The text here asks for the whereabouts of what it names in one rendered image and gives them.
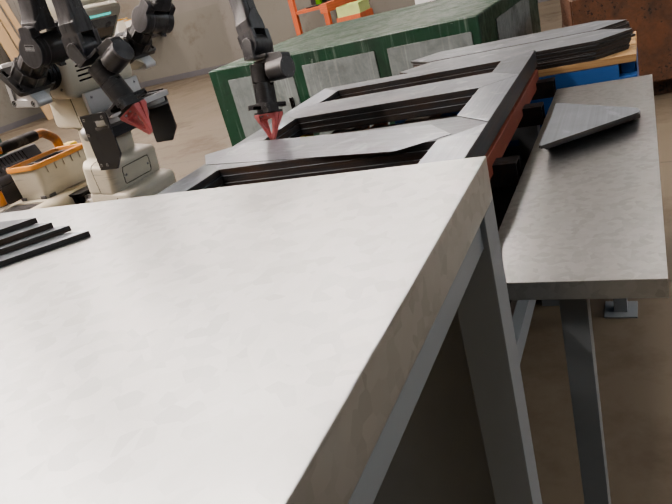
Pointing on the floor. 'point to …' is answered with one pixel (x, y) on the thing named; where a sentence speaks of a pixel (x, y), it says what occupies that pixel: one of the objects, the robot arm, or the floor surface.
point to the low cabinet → (370, 51)
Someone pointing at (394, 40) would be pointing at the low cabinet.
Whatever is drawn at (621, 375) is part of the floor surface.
